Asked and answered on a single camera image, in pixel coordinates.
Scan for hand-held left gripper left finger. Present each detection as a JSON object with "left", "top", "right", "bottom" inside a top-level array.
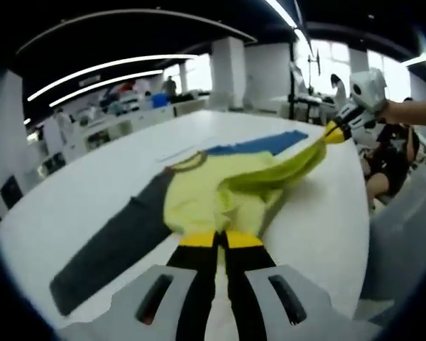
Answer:
[{"left": 58, "top": 230, "right": 217, "bottom": 341}]

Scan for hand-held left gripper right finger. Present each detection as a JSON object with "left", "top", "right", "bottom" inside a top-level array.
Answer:
[{"left": 223, "top": 229, "right": 381, "bottom": 341}]

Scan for yellow blue black garment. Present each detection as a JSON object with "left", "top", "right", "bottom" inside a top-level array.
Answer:
[{"left": 49, "top": 129, "right": 329, "bottom": 317}]

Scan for short ceiling light strip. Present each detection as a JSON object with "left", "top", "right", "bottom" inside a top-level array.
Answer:
[{"left": 400, "top": 53, "right": 426, "bottom": 67}]

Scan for black metal stand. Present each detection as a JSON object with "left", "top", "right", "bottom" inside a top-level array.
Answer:
[{"left": 289, "top": 42, "right": 324, "bottom": 125}]

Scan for white mesh office chair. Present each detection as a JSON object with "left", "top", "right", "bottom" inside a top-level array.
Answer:
[{"left": 358, "top": 165, "right": 426, "bottom": 320}]

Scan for straight ceiling light strip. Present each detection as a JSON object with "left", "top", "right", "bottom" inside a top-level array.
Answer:
[{"left": 264, "top": 0, "right": 302, "bottom": 29}]

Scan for white square pillar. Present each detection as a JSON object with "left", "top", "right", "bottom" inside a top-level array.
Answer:
[
  {"left": 0, "top": 69, "right": 29, "bottom": 221},
  {"left": 211, "top": 37, "right": 248, "bottom": 111}
]

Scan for dark cloth pile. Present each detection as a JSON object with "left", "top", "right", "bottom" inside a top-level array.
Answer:
[{"left": 172, "top": 92, "right": 210, "bottom": 104}]

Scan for white counter cabinets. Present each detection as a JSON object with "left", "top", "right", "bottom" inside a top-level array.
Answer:
[{"left": 42, "top": 95, "right": 210, "bottom": 161}]

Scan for black cabinet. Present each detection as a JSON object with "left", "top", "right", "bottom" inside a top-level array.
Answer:
[{"left": 0, "top": 175, "right": 24, "bottom": 210}]

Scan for long curved ceiling light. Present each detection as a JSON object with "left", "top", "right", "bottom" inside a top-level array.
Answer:
[{"left": 26, "top": 53, "right": 200, "bottom": 102}]

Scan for shorter curved ceiling light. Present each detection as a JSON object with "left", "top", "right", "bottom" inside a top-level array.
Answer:
[{"left": 48, "top": 68, "right": 165, "bottom": 107}]

